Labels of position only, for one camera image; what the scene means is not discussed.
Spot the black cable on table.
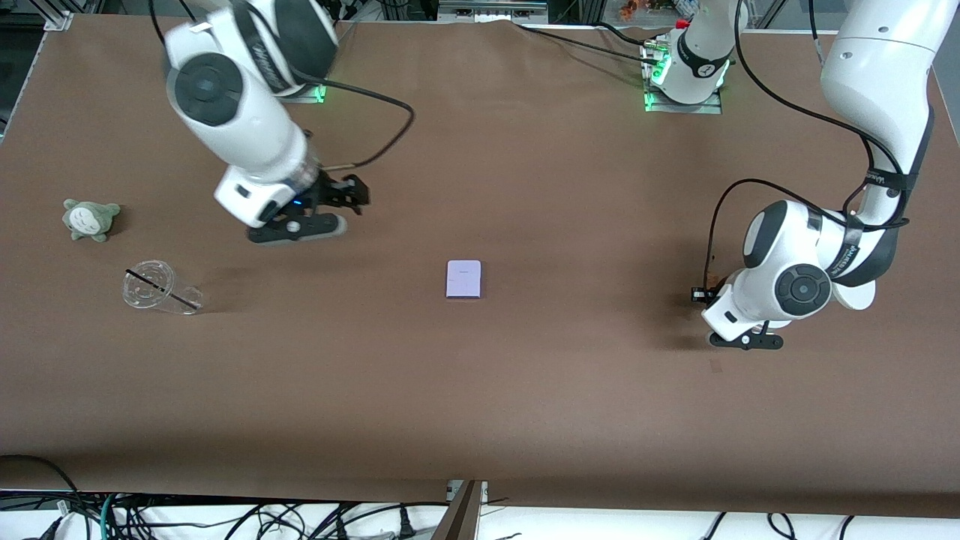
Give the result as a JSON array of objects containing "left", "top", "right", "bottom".
[{"left": 514, "top": 21, "right": 661, "bottom": 65}]

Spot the aluminium frame rail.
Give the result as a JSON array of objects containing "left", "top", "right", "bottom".
[{"left": 439, "top": 0, "right": 549, "bottom": 22}]

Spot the grey green plush toy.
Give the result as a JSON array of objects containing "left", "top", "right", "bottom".
[{"left": 62, "top": 199, "right": 122, "bottom": 243}]

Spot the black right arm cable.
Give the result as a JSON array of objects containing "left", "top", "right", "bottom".
[{"left": 300, "top": 79, "right": 416, "bottom": 170}]

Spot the brown table cloth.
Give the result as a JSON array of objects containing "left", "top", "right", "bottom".
[{"left": 0, "top": 15, "right": 960, "bottom": 518}]

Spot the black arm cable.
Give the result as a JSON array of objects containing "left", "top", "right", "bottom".
[
  {"left": 705, "top": 0, "right": 908, "bottom": 293},
  {"left": 300, "top": 79, "right": 416, "bottom": 170}
]

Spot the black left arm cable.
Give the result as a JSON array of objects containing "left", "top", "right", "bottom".
[{"left": 705, "top": 0, "right": 908, "bottom": 293}]

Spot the black floor cable loop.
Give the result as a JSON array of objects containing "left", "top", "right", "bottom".
[{"left": 0, "top": 454, "right": 95, "bottom": 540}]

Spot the clear plastic cup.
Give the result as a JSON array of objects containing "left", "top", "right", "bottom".
[{"left": 122, "top": 260, "right": 204, "bottom": 316}]

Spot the small lavender card box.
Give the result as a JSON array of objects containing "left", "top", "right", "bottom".
[{"left": 445, "top": 259, "right": 482, "bottom": 300}]

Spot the black drinking straw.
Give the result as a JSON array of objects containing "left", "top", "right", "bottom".
[{"left": 126, "top": 268, "right": 200, "bottom": 309}]

